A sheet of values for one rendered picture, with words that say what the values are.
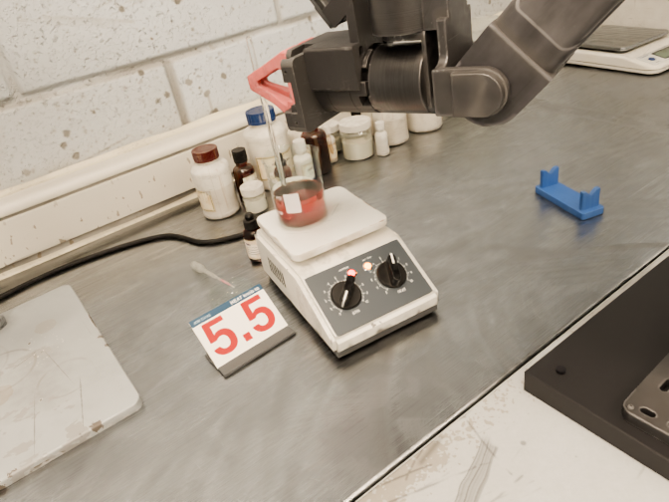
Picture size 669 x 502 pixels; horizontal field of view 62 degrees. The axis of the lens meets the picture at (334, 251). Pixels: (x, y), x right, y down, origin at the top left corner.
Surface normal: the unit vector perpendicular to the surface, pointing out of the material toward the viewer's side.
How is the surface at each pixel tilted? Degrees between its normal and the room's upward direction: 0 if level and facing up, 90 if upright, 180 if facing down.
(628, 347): 1
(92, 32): 90
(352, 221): 0
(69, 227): 90
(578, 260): 0
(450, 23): 88
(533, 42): 92
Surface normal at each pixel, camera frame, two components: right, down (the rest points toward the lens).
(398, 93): -0.51, 0.65
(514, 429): -0.16, -0.84
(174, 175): 0.59, 0.34
